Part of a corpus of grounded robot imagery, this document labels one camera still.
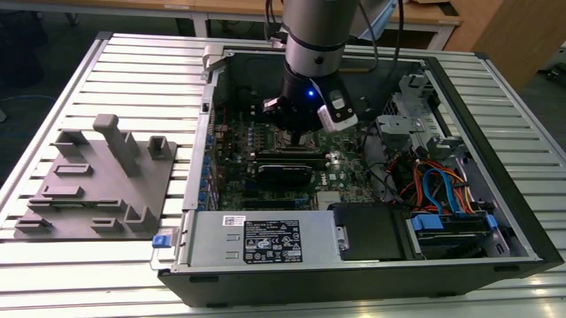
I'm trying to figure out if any black drive bay cover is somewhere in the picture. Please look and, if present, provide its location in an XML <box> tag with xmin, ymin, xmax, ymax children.
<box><xmin>328</xmin><ymin>201</ymin><xmax>420</xmax><ymax>262</ymax></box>

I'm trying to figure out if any grey parts rack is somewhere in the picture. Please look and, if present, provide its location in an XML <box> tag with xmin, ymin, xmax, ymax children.
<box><xmin>12</xmin><ymin>113</ymin><xmax>179</xmax><ymax>240</ymax></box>

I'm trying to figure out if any CPU socket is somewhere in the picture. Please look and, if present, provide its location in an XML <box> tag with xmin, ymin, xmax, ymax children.
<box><xmin>272</xmin><ymin>127</ymin><xmax>325</xmax><ymax>156</ymax></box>

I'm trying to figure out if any hard disk in blue carrier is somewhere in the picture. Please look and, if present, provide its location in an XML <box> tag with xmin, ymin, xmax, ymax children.
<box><xmin>408</xmin><ymin>211</ymin><xmax>499</xmax><ymax>261</ymax></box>

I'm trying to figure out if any grey case latch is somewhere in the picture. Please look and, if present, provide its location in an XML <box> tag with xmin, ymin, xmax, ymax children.
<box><xmin>200</xmin><ymin>45</ymin><xmax>227</xmax><ymax>80</ymax></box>

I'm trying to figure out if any white framed wooden desk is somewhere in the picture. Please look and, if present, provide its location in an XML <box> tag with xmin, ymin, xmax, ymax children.
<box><xmin>189</xmin><ymin>0</ymin><xmax>464</xmax><ymax>51</ymax></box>
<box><xmin>0</xmin><ymin>0</ymin><xmax>197</xmax><ymax>24</ymax></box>

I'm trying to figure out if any black PC case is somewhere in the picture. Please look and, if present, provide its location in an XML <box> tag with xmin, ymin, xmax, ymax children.
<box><xmin>156</xmin><ymin>45</ymin><xmax>564</xmax><ymax>309</ymax></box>

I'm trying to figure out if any red wire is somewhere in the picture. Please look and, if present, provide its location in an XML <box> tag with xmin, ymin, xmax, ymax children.
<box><xmin>384</xmin><ymin>158</ymin><xmax>416</xmax><ymax>199</ymax></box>

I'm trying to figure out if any black RAM slot bank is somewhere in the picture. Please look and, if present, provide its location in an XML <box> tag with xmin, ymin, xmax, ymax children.
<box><xmin>253</xmin><ymin>151</ymin><xmax>335</xmax><ymax>168</ymax></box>

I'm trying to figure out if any silver power supply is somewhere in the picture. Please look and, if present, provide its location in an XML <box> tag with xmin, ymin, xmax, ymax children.
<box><xmin>175</xmin><ymin>210</ymin><xmax>344</xmax><ymax>266</ymax></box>

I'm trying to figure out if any orange wire bundle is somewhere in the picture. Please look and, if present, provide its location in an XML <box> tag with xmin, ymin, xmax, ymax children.
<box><xmin>396</xmin><ymin>158</ymin><xmax>486</xmax><ymax>216</ymax></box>

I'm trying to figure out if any graphics card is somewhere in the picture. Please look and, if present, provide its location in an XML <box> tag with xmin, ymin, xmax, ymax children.
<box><xmin>255</xmin><ymin>162</ymin><xmax>313</xmax><ymax>189</ymax></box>

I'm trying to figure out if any blue wire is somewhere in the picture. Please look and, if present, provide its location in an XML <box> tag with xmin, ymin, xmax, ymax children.
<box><xmin>420</xmin><ymin>168</ymin><xmax>466</xmax><ymax>218</ymax></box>

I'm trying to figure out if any grey metal drive cage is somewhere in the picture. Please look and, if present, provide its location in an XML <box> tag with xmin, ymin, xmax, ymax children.
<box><xmin>375</xmin><ymin>74</ymin><xmax>470</xmax><ymax>160</ymax></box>

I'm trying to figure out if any wooden cabinet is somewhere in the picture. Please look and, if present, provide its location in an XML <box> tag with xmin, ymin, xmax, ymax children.
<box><xmin>446</xmin><ymin>0</ymin><xmax>566</xmax><ymax>90</ymax></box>

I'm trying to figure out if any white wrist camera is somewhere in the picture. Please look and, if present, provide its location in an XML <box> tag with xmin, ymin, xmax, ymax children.
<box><xmin>316</xmin><ymin>79</ymin><xmax>359</xmax><ymax>134</ymax></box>

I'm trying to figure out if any green motherboard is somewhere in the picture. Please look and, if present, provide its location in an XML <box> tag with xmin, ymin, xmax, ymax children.
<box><xmin>211</xmin><ymin>107</ymin><xmax>392</xmax><ymax>213</ymax></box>

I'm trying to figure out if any black camera cable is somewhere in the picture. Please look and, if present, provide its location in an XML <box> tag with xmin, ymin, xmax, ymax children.
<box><xmin>358</xmin><ymin>0</ymin><xmax>406</xmax><ymax>115</ymax></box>

